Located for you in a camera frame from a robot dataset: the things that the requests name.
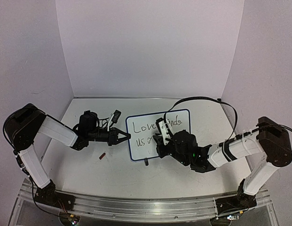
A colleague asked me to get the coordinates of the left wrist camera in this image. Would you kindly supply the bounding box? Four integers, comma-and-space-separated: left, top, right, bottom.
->
107, 110, 121, 131

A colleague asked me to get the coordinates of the aluminium front rail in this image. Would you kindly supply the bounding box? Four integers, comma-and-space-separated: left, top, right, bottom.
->
8, 181, 279, 226

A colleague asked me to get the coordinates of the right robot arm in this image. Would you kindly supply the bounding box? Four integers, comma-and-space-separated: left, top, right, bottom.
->
153, 117, 292, 216

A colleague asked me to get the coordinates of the blue framed whiteboard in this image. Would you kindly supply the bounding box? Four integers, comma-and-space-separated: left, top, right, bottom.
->
126, 109, 191, 161

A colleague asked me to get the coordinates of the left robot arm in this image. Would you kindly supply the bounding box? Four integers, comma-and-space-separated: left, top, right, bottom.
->
2, 103, 131, 210

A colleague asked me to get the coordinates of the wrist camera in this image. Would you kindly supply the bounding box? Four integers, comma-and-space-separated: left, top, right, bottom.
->
156, 118, 174, 145
107, 110, 121, 131

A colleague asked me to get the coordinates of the black camera cable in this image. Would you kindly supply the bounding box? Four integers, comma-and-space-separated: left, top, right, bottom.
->
163, 96, 239, 137

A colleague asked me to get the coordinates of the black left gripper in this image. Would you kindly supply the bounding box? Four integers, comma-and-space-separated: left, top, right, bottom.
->
87, 126, 132, 145

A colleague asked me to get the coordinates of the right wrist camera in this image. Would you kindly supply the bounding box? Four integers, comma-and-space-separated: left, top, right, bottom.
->
156, 118, 174, 145

